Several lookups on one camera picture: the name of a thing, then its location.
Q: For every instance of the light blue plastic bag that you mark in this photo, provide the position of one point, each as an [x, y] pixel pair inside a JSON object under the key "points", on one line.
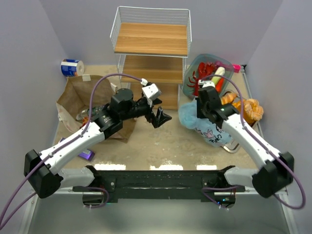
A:
{"points": [[211, 133]]}

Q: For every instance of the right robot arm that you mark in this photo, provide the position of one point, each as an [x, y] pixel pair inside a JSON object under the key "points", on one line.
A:
{"points": [[274, 169]]}

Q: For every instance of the brown paper grocery bag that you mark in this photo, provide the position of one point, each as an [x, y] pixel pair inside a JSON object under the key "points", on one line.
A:
{"points": [[76, 97]]}

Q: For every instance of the twisted sugar donut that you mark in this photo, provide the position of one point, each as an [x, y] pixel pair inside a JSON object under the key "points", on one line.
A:
{"points": [[252, 111]]}

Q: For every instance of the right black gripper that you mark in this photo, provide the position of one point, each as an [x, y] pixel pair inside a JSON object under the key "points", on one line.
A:
{"points": [[203, 96]]}

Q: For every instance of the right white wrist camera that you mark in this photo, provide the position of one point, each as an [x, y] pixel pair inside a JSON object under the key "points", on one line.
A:
{"points": [[205, 83]]}

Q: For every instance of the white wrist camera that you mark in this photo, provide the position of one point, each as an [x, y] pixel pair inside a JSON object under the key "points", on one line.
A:
{"points": [[150, 90], [205, 83]]}

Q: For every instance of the red candy bag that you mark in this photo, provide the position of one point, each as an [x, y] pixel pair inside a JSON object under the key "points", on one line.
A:
{"points": [[85, 121]]}

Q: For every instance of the blue white toilet paper roll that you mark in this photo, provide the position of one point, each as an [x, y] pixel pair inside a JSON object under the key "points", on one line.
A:
{"points": [[72, 67]]}

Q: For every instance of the long bread loaf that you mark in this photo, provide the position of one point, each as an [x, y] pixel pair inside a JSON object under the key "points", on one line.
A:
{"points": [[228, 98]]}

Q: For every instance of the purple chocolate bar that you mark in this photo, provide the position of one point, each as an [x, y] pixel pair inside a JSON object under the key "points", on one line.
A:
{"points": [[87, 154]]}

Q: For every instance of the green label water bottle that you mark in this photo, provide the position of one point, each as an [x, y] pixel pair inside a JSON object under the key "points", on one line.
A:
{"points": [[85, 113]]}

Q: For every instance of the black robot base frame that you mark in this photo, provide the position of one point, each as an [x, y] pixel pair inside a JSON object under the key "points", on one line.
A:
{"points": [[204, 185]]}

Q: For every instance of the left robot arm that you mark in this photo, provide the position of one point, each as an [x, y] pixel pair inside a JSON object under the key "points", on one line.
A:
{"points": [[45, 170]]}

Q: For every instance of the pink small object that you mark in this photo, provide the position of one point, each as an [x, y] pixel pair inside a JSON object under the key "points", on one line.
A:
{"points": [[236, 68]]}

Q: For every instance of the red chili pepper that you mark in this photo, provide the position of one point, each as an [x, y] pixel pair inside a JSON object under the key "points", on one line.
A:
{"points": [[219, 85]]}

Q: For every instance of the metal tray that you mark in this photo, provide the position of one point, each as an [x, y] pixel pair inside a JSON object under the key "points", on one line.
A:
{"points": [[233, 146]]}

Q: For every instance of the green white celery stalk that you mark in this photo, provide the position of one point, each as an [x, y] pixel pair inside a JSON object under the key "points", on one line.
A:
{"points": [[219, 72]]}

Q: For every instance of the white wire wooden shelf rack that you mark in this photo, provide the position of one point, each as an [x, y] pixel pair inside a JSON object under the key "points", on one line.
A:
{"points": [[153, 43]]}

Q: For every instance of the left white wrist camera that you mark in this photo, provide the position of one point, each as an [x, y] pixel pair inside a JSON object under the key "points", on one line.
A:
{"points": [[150, 90]]}

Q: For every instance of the teal plastic food container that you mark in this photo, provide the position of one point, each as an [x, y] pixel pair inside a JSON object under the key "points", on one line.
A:
{"points": [[187, 91]]}

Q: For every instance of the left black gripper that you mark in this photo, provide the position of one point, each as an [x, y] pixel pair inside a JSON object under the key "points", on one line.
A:
{"points": [[153, 112]]}

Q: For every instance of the red toy lobster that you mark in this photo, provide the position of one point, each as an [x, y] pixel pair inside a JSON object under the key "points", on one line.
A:
{"points": [[203, 70]]}

